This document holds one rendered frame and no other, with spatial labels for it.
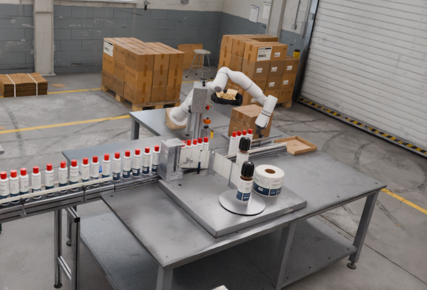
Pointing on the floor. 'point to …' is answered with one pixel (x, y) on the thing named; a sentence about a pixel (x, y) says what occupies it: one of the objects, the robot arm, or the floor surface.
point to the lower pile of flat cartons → (23, 84)
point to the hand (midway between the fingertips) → (257, 131)
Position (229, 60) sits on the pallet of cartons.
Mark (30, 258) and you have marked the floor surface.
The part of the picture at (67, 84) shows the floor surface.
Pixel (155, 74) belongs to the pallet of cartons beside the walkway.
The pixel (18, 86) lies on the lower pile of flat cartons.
